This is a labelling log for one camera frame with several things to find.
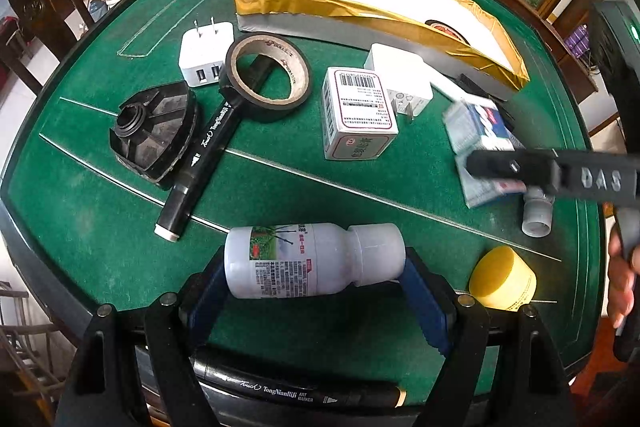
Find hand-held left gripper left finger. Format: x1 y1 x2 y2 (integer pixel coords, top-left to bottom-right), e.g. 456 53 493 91
55 246 229 427

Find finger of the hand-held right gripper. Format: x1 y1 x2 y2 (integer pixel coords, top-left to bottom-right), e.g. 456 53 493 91
465 148 560 196

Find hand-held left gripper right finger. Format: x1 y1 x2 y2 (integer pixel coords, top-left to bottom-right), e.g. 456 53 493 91
400 247 578 427

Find blue and white carton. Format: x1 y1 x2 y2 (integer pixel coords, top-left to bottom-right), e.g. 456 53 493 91
443 98 528 208

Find grey pipe fitting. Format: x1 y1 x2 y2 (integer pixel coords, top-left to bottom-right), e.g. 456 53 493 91
521 186 555 236

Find white marker pen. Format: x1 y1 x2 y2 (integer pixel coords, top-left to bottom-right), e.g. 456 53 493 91
429 72 473 104

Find white plastic bottle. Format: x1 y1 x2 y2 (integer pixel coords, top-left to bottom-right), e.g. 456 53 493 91
224 223 407 300

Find white plug adapter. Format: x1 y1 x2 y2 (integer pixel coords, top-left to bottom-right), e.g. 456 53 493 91
363 43 434 124

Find white box with barcode label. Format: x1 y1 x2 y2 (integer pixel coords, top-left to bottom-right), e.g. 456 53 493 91
321 67 399 162

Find black electrical tape roll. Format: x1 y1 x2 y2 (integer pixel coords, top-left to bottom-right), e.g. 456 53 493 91
218 33 314 124

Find person's right hand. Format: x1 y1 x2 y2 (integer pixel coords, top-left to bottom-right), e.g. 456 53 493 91
607 228 640 334

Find yellow cylindrical cap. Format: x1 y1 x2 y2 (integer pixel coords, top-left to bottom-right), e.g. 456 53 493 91
468 245 537 312

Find black art marker yellow end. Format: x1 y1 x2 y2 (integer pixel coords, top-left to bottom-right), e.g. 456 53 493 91
191 353 407 409

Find purple bottles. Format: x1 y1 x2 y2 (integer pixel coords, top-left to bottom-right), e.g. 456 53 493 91
564 26 592 59

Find red label tape roll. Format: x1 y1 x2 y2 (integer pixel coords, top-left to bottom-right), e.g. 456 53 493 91
424 19 472 46

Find black art marker white end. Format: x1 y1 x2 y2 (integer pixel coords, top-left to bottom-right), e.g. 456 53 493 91
154 57 281 242

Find black triangular filter cartridge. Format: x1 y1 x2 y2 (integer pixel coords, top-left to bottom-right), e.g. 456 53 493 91
109 82 201 185

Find white dual port charger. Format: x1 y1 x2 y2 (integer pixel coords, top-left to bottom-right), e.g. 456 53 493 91
177 18 235 88

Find dark wooden chair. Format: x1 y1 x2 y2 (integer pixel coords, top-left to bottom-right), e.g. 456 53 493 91
7 0 97 94

